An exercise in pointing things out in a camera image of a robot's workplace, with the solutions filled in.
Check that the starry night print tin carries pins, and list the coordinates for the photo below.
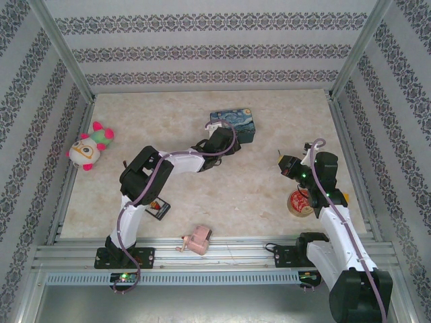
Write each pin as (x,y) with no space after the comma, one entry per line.
(232,119)

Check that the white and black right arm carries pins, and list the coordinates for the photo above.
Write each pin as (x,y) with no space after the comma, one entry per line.
(331,235)

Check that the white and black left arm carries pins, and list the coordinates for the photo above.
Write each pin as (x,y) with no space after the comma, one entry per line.
(183,163)

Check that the yellow block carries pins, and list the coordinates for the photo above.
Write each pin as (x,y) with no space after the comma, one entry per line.
(345,199)

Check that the round red and tan tin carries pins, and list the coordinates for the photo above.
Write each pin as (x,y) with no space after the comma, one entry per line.
(299,203)

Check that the black box with orange print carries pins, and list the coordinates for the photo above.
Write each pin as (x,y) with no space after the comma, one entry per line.
(160,210)

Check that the pink pencil sharpener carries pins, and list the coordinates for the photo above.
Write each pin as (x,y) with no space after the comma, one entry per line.
(198,240)

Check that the controller board with green light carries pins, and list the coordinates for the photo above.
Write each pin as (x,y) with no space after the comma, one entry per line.
(308,276)
(124,277)

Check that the white plush toy with glasses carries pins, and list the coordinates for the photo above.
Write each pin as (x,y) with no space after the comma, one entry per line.
(88,148)

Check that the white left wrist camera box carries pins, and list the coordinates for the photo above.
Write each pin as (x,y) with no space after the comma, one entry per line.
(213,126)

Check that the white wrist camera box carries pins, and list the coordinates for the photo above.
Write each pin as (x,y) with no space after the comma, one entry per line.
(213,126)
(306,156)

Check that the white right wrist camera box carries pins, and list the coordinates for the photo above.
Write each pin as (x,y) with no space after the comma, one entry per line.
(306,156)

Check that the aluminium side rail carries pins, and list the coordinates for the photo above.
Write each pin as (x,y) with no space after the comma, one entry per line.
(355,168)
(62,205)

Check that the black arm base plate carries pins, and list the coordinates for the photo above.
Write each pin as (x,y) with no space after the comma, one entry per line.
(144,257)
(286,257)

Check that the aluminium corner post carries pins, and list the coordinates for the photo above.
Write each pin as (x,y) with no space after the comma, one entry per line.
(62,47)
(360,47)

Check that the wide aluminium mounting rail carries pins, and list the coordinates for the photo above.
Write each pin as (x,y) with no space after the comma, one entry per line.
(67,254)

